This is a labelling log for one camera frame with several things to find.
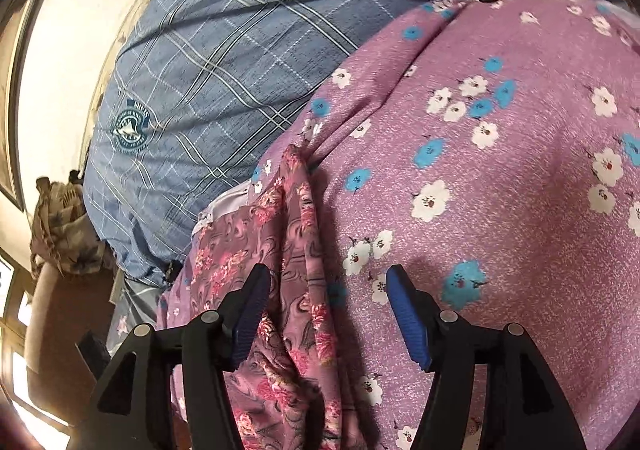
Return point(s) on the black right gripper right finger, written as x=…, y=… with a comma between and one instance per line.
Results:
x=524, y=406

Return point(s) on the lilac floral bed sheet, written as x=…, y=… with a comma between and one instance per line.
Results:
x=492, y=150

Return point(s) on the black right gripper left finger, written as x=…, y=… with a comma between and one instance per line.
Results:
x=156, y=374

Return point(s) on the blue plaid quilt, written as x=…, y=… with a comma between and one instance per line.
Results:
x=197, y=94

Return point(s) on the brown patterned cloth bundle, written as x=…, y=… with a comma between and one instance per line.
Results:
x=63, y=235

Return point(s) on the maroon floral patterned garment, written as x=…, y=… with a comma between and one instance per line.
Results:
x=292, y=391

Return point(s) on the grey striped pillow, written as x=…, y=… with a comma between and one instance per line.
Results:
x=135, y=303

